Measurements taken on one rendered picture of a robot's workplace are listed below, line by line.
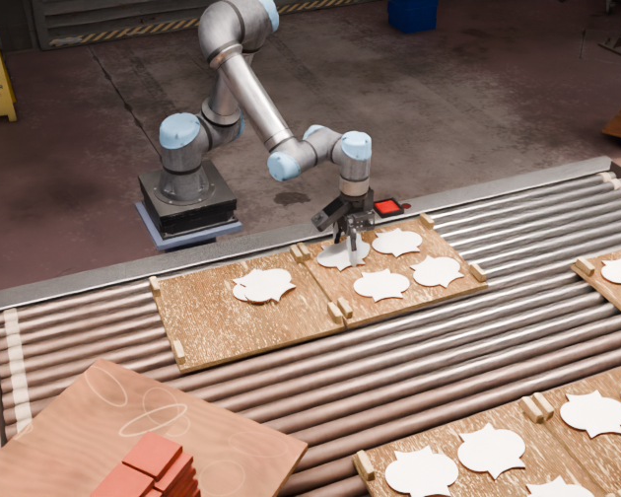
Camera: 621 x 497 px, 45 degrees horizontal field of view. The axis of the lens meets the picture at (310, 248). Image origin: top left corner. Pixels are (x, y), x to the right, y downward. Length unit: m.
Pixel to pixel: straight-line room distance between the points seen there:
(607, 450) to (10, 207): 3.42
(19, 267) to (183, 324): 2.07
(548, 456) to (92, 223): 2.96
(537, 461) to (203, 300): 0.89
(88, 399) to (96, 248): 2.34
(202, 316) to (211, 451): 0.53
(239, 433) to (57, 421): 0.35
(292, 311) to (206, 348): 0.24
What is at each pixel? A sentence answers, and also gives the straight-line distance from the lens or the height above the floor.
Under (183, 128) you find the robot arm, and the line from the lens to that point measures 2.22.
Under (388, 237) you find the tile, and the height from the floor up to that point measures 0.94.
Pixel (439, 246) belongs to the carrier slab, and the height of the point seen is 0.94.
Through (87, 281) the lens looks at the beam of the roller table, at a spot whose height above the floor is 0.92.
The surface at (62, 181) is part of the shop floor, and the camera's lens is 4.52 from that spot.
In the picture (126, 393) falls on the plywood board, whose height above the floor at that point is 1.04.
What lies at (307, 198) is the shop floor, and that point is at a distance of 4.14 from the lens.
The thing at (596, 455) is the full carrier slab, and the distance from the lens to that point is 1.68.
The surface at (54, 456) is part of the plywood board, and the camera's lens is 1.51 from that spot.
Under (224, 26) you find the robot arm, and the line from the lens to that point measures 1.95.
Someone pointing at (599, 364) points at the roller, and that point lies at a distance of 1.91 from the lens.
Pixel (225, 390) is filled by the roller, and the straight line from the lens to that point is 1.74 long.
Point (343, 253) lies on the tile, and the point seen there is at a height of 0.95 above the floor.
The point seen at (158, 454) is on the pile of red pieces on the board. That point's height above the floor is 1.21.
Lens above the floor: 2.15
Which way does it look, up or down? 35 degrees down
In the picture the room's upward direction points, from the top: straight up
